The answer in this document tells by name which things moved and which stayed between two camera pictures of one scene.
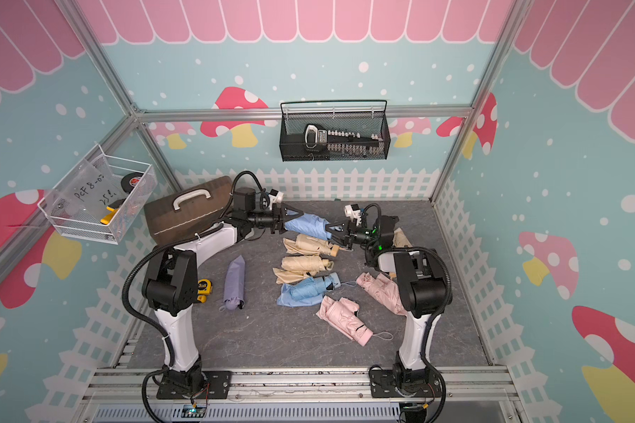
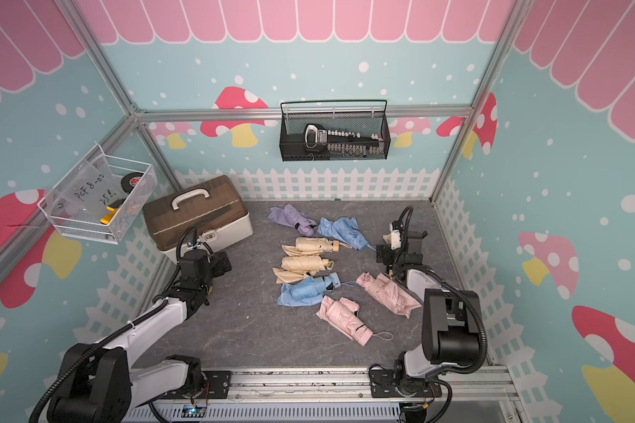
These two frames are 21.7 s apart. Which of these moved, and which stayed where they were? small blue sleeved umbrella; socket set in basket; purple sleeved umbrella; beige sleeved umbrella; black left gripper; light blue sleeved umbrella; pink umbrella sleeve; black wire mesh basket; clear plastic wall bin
Moved: black left gripper; purple sleeved umbrella; small blue sleeved umbrella
Stayed: clear plastic wall bin; light blue sleeved umbrella; beige sleeved umbrella; pink umbrella sleeve; black wire mesh basket; socket set in basket
